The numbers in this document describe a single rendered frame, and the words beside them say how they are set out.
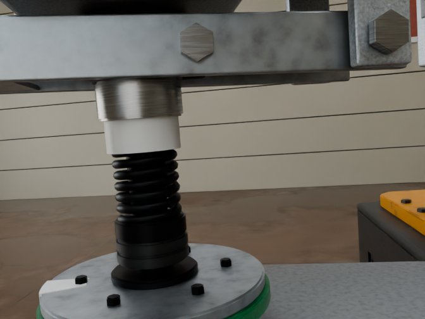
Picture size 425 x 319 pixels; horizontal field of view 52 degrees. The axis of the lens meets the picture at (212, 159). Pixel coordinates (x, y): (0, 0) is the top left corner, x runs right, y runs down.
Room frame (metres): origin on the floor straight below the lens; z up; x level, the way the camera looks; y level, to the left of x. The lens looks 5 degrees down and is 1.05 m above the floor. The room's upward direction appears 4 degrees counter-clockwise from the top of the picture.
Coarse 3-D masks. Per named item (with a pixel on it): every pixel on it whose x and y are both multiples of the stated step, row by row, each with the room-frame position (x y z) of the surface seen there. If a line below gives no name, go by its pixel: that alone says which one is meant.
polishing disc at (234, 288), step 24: (96, 264) 0.46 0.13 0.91; (192, 264) 0.41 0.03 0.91; (216, 264) 0.43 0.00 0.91; (240, 264) 0.43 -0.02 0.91; (96, 288) 0.39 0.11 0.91; (120, 288) 0.39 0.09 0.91; (144, 288) 0.38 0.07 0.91; (168, 288) 0.38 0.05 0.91; (216, 288) 0.37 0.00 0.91; (240, 288) 0.36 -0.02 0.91; (264, 288) 0.39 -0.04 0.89; (48, 312) 0.35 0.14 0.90; (72, 312) 0.34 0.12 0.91; (96, 312) 0.34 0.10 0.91; (120, 312) 0.33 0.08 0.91; (144, 312) 0.33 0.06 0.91; (168, 312) 0.33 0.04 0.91; (192, 312) 0.32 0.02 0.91; (216, 312) 0.33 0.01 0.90; (240, 312) 0.34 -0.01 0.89
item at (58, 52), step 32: (0, 32) 0.34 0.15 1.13; (32, 32) 0.35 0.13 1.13; (64, 32) 0.35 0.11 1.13; (96, 32) 0.35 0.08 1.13; (128, 32) 0.36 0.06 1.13; (160, 32) 0.36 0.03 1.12; (192, 32) 0.35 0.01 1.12; (224, 32) 0.37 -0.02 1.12; (256, 32) 0.37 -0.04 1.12; (288, 32) 0.37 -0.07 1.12; (320, 32) 0.38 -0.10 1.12; (384, 32) 0.35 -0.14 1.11; (0, 64) 0.34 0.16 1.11; (32, 64) 0.35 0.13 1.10; (64, 64) 0.35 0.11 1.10; (96, 64) 0.35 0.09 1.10; (128, 64) 0.36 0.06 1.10; (160, 64) 0.36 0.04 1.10; (192, 64) 0.36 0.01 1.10; (224, 64) 0.37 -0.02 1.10; (256, 64) 0.37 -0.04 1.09; (288, 64) 0.37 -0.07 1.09; (320, 64) 0.38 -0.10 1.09
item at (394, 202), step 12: (396, 192) 1.37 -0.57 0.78; (408, 192) 1.36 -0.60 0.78; (420, 192) 1.34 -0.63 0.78; (384, 204) 1.33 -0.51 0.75; (396, 204) 1.22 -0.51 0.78; (408, 204) 1.19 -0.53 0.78; (420, 204) 1.18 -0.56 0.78; (408, 216) 1.12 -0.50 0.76; (420, 216) 1.05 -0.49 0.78; (420, 228) 1.04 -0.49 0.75
